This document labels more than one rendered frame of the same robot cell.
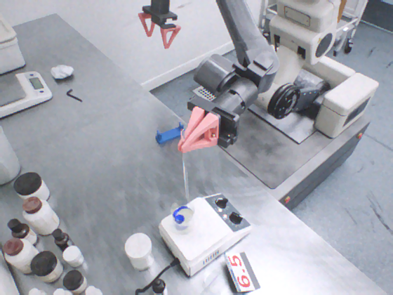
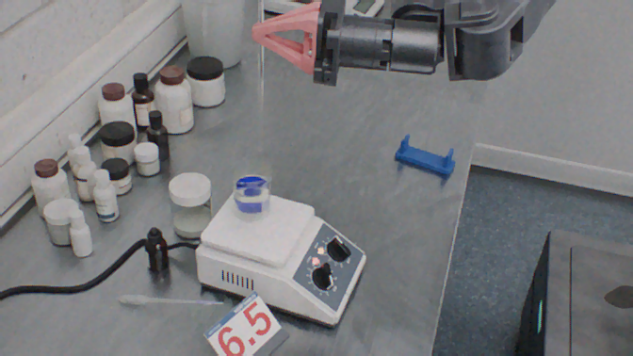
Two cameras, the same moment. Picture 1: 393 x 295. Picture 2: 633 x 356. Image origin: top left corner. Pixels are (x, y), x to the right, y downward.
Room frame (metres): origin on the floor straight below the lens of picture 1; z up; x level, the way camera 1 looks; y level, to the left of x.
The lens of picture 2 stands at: (-0.01, -0.60, 1.46)
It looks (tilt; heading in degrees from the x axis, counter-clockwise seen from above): 38 degrees down; 54
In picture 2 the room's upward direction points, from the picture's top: 4 degrees clockwise
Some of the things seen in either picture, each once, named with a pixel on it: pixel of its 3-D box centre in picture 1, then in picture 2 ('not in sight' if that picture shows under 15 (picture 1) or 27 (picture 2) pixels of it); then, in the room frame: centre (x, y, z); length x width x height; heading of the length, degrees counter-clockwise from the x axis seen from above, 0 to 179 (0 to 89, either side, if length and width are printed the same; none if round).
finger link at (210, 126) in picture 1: (193, 130); (295, 32); (0.38, 0.01, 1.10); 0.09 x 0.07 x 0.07; 141
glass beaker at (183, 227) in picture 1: (183, 218); (251, 190); (0.33, 0.03, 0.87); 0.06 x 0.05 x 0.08; 25
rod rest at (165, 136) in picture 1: (170, 131); (426, 153); (0.71, 0.09, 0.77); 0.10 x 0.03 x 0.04; 119
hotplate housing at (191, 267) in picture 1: (203, 230); (276, 253); (0.35, -0.01, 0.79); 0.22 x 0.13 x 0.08; 126
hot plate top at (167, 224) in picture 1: (194, 227); (259, 224); (0.33, 0.01, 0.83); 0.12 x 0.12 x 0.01; 36
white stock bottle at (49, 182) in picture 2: not in sight; (51, 187); (0.13, 0.27, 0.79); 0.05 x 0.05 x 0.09
